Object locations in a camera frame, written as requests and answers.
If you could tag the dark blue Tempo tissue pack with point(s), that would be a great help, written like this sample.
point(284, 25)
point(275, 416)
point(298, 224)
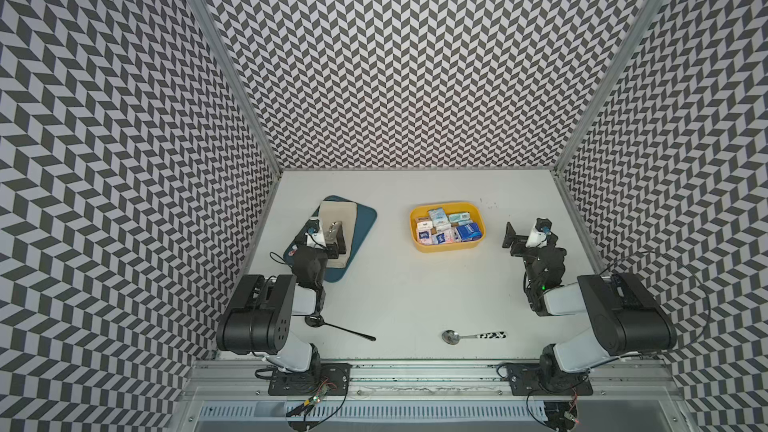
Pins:
point(469, 232)

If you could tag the yellow plastic storage box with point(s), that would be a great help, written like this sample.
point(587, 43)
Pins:
point(421, 212)

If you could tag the mint green tissue pack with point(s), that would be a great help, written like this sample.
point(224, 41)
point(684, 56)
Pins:
point(459, 217)

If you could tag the metal spoon patterned handle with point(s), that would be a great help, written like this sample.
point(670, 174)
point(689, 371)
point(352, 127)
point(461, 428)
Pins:
point(452, 337)

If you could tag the black plastic spoon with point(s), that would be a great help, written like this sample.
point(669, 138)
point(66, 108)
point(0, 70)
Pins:
point(317, 321)

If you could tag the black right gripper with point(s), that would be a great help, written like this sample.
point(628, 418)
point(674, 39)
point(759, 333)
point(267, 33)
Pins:
point(519, 241)

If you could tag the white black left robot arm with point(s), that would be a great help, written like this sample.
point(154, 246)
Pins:
point(258, 317)

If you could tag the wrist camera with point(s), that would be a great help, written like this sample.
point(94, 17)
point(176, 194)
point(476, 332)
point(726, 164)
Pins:
point(539, 234)
point(314, 233)

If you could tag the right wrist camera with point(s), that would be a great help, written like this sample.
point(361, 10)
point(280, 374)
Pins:
point(539, 234)

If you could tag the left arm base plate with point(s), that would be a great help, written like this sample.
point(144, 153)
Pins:
point(303, 384)

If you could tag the beige linen cloth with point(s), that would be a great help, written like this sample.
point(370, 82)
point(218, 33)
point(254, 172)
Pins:
point(345, 212)

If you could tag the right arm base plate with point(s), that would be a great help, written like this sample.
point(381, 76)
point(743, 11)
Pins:
point(528, 378)

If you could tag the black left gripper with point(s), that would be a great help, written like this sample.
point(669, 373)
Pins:
point(331, 247)

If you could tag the aluminium front rail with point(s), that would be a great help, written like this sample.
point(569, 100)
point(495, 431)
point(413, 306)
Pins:
point(439, 379)

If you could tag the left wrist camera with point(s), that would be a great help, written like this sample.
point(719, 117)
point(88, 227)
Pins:
point(314, 233)

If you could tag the light blue cartoon tissue pack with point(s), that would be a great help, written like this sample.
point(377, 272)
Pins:
point(439, 218)

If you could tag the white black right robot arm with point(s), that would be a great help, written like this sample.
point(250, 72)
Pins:
point(624, 317)

